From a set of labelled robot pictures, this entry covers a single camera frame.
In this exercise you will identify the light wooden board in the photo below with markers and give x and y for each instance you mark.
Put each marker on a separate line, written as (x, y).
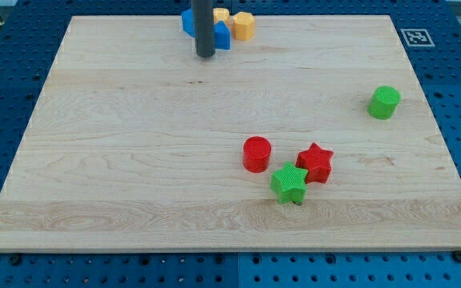
(135, 143)

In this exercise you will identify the red cylinder block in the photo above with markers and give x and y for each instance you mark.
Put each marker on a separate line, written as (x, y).
(256, 154)

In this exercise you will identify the green star block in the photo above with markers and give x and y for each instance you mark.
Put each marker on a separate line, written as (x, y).
(289, 184)

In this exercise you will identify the red star block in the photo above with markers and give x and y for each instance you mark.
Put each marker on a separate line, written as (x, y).
(317, 162)

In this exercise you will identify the blue pentagon block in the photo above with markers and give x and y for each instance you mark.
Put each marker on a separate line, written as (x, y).
(222, 36)

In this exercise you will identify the yellow hexagon block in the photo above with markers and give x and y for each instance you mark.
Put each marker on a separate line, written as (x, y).
(243, 26)

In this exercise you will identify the yellow block behind rod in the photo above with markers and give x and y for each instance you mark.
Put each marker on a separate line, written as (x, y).
(221, 15)

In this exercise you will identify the blue block left of rod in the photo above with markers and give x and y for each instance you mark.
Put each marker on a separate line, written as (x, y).
(188, 22)

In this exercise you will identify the green cylinder block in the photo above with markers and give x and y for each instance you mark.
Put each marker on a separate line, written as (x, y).
(383, 102)

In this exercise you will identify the white fiducial marker tag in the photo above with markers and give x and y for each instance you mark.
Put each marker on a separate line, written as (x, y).
(417, 37)

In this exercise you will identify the black bolt on base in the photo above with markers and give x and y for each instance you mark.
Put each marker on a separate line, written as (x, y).
(457, 256)

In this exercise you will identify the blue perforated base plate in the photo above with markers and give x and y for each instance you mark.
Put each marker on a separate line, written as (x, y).
(29, 40)

